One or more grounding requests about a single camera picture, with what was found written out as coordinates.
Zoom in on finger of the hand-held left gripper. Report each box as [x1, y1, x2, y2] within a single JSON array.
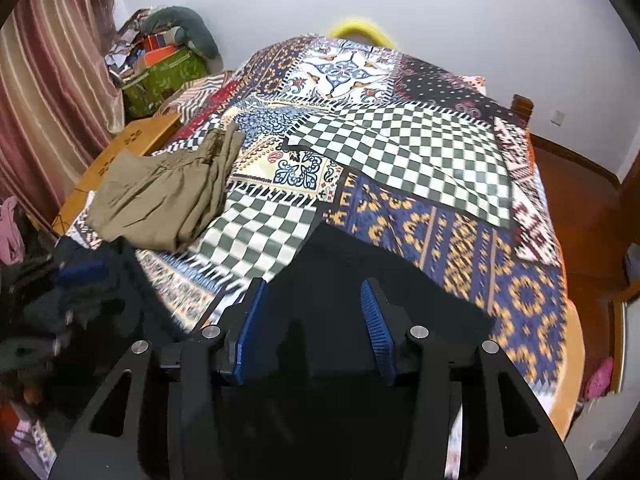
[[55, 252, 126, 291]]

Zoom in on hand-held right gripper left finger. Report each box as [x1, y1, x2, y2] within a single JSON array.
[[47, 277, 268, 480]]

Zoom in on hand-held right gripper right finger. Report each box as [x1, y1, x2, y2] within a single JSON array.
[[360, 277, 581, 480]]

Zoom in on black pants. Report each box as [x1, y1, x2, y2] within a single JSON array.
[[215, 222, 497, 480]]

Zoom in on khaki pants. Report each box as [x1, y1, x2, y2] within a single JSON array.
[[86, 127, 247, 253]]

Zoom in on dark clothes pile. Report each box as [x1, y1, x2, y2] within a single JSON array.
[[0, 237, 168, 378]]

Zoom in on pink cloth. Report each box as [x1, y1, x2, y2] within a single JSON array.
[[0, 197, 27, 266]]

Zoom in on patchwork printed bedspread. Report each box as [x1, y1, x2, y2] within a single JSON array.
[[65, 34, 568, 480]]

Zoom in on striped maroon curtain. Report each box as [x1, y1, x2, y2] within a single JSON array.
[[0, 0, 126, 231]]

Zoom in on striped pillow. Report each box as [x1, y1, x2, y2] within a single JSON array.
[[159, 72, 237, 123]]

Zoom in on pink slipper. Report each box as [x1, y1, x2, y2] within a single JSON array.
[[584, 357, 615, 402]]

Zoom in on patterned cloth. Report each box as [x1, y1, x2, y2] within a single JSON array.
[[104, 10, 151, 86]]

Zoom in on orange box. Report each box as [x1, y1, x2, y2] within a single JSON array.
[[134, 35, 180, 70]]

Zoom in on grey pillow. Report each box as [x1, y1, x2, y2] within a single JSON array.
[[140, 6, 223, 61]]

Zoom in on yellow round object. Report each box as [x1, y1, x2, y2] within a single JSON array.
[[327, 15, 397, 47]]

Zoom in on wooden bed frame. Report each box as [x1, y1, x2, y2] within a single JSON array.
[[511, 94, 587, 443]]

